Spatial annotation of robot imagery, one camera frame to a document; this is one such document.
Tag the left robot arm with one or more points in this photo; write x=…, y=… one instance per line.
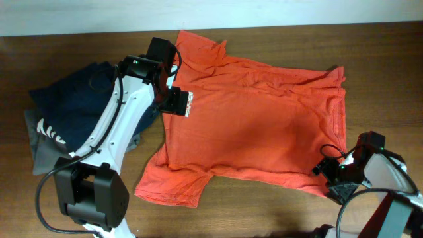
x=89, y=187

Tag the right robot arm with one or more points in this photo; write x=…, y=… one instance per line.
x=382, y=173

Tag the folded grey t-shirt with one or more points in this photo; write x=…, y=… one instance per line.
x=43, y=155

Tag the red orange t-shirt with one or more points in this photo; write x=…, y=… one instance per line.
x=247, y=120

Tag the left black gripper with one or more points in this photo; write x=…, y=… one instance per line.
x=176, y=104

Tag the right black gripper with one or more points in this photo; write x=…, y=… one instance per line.
x=324, y=166

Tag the folded navy blue t-shirt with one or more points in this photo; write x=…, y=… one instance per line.
x=89, y=86

